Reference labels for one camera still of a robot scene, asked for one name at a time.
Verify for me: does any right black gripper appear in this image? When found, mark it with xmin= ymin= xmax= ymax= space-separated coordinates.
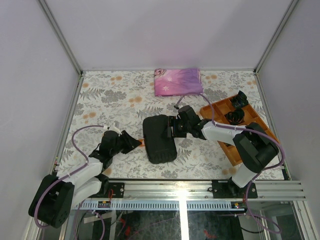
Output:
xmin=161 ymin=117 xmax=191 ymax=139

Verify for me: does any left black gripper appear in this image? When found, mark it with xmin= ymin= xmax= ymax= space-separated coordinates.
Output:
xmin=111 ymin=130 xmax=144 ymax=157

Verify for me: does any black plastic tool case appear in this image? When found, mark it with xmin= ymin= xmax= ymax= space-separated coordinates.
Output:
xmin=142 ymin=114 xmax=178 ymax=165

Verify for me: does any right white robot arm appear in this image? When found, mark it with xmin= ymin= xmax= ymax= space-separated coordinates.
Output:
xmin=167 ymin=105 xmax=280 ymax=198

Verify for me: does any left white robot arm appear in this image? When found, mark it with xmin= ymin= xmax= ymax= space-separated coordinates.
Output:
xmin=28 ymin=130 xmax=142 ymax=229

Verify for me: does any folded purple cloth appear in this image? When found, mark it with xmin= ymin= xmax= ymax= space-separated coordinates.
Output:
xmin=154 ymin=68 xmax=204 ymax=97

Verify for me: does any wooden compartment tray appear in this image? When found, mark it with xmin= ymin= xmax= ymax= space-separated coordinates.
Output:
xmin=199 ymin=94 xmax=281 ymax=167

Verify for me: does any black tape roll middle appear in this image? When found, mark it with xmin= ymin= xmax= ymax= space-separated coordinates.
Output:
xmin=224 ymin=108 xmax=245 ymax=126

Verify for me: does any black tape roll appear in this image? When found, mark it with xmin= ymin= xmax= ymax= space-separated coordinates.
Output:
xmin=224 ymin=108 xmax=245 ymax=126
xmin=230 ymin=90 xmax=249 ymax=109

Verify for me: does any black tape roll far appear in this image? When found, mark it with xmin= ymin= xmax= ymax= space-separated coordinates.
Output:
xmin=230 ymin=90 xmax=249 ymax=109

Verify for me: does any aluminium front rail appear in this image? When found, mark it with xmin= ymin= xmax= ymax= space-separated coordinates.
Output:
xmin=71 ymin=180 xmax=306 ymax=210

